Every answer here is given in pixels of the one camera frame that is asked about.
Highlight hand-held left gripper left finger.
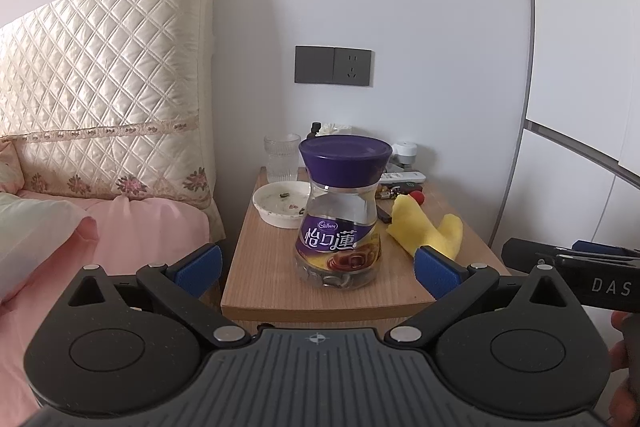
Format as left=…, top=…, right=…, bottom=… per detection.
left=66, top=243, right=253, bottom=351

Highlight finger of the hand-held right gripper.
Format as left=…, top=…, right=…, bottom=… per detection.
left=502, top=237, right=640, bottom=267

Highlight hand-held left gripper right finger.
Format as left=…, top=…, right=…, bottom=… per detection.
left=384, top=244, right=576, bottom=351

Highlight yellow cloth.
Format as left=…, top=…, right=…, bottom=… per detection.
left=386, top=196, right=464, bottom=261

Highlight clear jar with purple lid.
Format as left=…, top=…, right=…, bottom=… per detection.
left=294, top=136, right=394, bottom=291

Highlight person's right hand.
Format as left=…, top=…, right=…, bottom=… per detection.
left=609, top=311, right=640, bottom=426

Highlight pink bed sheet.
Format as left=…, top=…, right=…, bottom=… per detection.
left=0, top=194, right=212, bottom=427

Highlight wooden nightstand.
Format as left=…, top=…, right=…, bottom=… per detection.
left=220, top=167, right=512, bottom=324

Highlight white bowl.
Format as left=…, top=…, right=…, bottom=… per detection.
left=252, top=181, right=312, bottom=230

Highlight white remote control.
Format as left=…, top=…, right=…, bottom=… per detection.
left=380, top=171, right=427, bottom=187

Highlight white plug adapter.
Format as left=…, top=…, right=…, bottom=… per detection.
left=391, top=141, right=419, bottom=168

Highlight ribbed glass cup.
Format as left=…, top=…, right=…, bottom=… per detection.
left=264, top=134, right=301, bottom=184

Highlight white and pink pillow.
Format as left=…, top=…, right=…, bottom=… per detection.
left=0, top=192, right=97, bottom=304

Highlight white flowers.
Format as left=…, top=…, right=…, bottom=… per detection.
left=320, top=121, right=354, bottom=138

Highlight white wardrobe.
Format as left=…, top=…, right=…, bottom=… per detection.
left=489, top=0, right=640, bottom=254

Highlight cream quilted headboard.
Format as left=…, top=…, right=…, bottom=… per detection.
left=0, top=0, right=226, bottom=242

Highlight floral pillow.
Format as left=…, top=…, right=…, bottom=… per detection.
left=0, top=139, right=26, bottom=196

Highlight grey wall socket panel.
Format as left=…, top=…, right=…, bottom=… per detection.
left=294, top=45, right=374, bottom=87

